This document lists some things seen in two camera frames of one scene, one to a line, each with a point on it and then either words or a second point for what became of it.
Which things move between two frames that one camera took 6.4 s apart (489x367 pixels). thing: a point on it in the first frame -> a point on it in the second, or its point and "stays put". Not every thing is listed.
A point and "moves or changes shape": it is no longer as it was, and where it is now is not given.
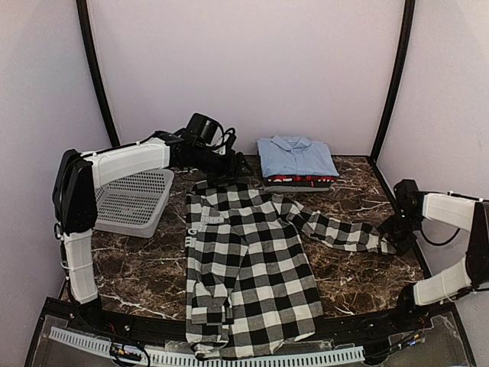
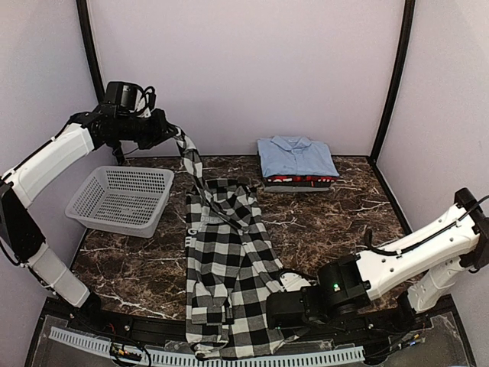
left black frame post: (82, 10) stays put
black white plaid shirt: (250, 284) moves or changes shape
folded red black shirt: (301, 180) stays put
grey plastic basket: (133, 205) stays put
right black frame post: (409, 21) stays put
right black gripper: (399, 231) -> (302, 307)
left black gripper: (233, 168) -> (161, 125)
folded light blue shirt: (295, 156) stays put
